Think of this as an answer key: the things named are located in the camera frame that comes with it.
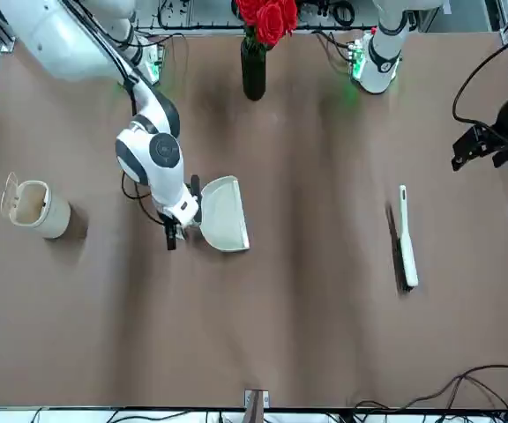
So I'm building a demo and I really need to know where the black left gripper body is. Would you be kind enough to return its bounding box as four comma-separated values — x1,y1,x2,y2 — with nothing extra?
482,117,508,154

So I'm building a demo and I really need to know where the red roses bunch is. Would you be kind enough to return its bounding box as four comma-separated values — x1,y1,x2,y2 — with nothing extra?
234,0,299,48

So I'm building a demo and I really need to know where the pale green dustpan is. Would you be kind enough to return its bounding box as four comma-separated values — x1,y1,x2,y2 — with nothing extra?
176,174,251,254

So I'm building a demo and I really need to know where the long black table cable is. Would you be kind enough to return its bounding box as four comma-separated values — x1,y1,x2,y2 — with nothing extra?
353,364,508,415

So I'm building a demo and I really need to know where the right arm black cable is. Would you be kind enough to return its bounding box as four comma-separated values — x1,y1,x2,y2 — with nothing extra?
59,0,203,228

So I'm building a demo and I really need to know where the white brush with black bristles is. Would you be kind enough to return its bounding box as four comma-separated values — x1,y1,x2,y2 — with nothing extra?
385,184,420,297

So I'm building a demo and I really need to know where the black vase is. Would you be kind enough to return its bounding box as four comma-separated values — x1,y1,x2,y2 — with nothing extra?
240,37,267,101

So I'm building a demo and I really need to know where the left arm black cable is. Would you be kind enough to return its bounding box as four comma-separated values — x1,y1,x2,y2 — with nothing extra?
452,39,508,129

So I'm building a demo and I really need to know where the aluminium post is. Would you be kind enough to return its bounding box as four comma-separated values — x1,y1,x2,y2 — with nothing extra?
243,389,271,423

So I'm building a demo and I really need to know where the small beige lidded bin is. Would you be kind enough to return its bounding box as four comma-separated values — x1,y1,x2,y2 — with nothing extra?
0,171,72,240

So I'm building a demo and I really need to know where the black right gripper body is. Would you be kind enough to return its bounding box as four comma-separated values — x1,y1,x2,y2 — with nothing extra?
163,217,181,252

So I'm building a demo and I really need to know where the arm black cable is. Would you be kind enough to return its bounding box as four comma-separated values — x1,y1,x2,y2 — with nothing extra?
59,0,203,228
452,39,508,129

